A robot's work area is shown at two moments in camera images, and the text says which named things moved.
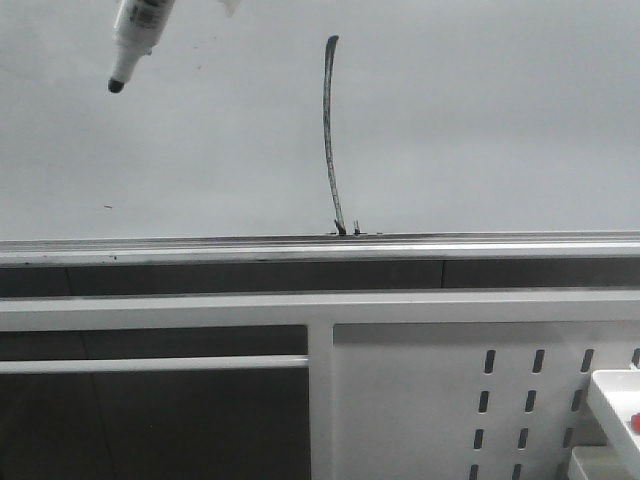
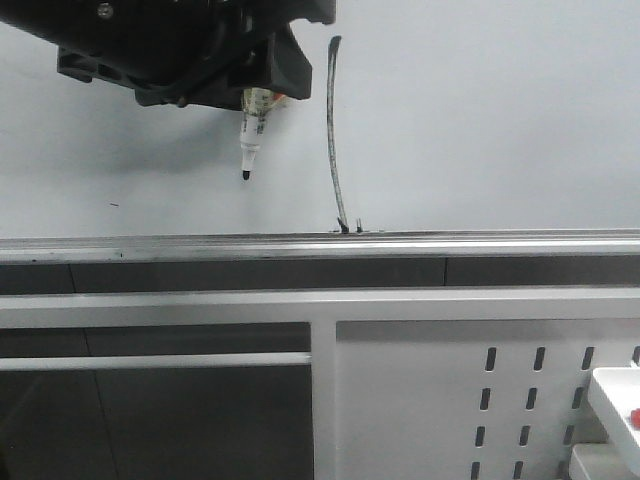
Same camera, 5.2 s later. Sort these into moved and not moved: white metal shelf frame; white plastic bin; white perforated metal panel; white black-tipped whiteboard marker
Moved: white black-tipped whiteboard marker
Not moved: white perforated metal panel; white plastic bin; white metal shelf frame
